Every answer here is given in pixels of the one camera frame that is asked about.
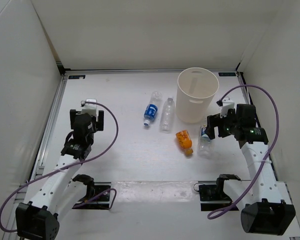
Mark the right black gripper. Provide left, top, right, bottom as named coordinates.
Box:
left=204, top=108, right=240, bottom=140

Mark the white label lemon bottle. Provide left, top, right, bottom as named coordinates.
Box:
left=197, top=120, right=213, bottom=158

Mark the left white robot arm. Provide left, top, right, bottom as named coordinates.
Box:
left=15, top=106, right=104, bottom=240

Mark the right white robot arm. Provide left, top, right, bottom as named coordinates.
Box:
left=205, top=103, right=296, bottom=236

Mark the cream plastic bin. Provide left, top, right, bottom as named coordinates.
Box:
left=175, top=67, right=220, bottom=124

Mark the orange juice bottle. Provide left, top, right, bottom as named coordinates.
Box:
left=175, top=130, right=194, bottom=157

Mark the left blue corner sticker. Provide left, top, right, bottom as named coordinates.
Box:
left=68, top=75, right=86, bottom=80

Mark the blue corner sticker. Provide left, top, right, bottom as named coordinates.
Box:
left=68, top=75, right=86, bottom=80
left=218, top=72, right=237, bottom=77

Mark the right blue corner sticker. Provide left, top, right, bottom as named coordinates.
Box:
left=218, top=72, right=237, bottom=77

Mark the clear plastic bottle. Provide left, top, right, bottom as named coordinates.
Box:
left=159, top=96, right=176, bottom=133

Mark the blue label plastic bottle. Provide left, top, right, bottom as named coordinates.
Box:
left=143, top=91, right=163, bottom=127

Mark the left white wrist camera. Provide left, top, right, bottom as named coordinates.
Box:
left=80, top=98, right=97, bottom=118

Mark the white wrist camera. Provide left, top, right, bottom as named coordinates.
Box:
left=216, top=96, right=235, bottom=118
left=80, top=98, right=97, bottom=118

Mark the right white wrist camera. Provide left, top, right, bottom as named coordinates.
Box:
left=216, top=96, right=235, bottom=118

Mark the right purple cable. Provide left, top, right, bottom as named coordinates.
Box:
left=206, top=84, right=280, bottom=220

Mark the purple cable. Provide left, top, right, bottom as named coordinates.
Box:
left=0, top=98, right=120, bottom=233
left=206, top=84, right=280, bottom=220

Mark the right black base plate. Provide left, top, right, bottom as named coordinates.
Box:
left=193, top=181, right=232, bottom=212

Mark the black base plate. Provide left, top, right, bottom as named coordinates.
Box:
left=73, top=182, right=112, bottom=210
left=193, top=181, right=232, bottom=212

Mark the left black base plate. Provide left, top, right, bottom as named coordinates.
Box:
left=73, top=182, right=112, bottom=210

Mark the aluminium table frame rail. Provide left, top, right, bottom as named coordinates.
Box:
left=0, top=60, right=67, bottom=240

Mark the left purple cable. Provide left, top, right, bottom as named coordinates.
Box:
left=0, top=98, right=120, bottom=233

